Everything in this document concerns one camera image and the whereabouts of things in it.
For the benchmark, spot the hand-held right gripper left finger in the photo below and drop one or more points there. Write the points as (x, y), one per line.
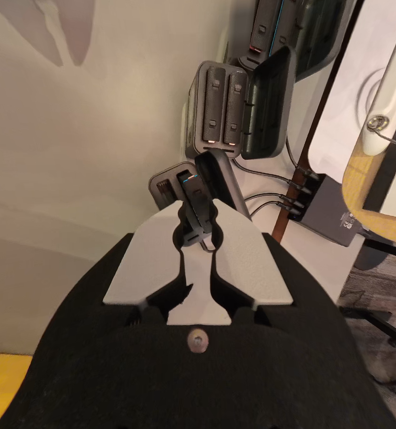
(144, 268)

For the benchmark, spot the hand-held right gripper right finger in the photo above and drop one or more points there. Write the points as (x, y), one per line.
(251, 268)

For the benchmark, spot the blue-edged black battery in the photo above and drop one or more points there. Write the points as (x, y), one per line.
(196, 208)
(282, 27)

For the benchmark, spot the black battery charger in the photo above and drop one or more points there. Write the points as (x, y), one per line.
(164, 188)
(325, 33)
(272, 100)

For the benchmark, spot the yellow plastic bin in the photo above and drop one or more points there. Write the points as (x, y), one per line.
(3, 389)

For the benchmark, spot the black usb hub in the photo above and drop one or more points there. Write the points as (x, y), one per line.
(332, 208)

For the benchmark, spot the black metal stand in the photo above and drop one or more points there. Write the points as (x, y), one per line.
(386, 248)

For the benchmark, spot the white stand base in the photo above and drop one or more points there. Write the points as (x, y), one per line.
(339, 100)

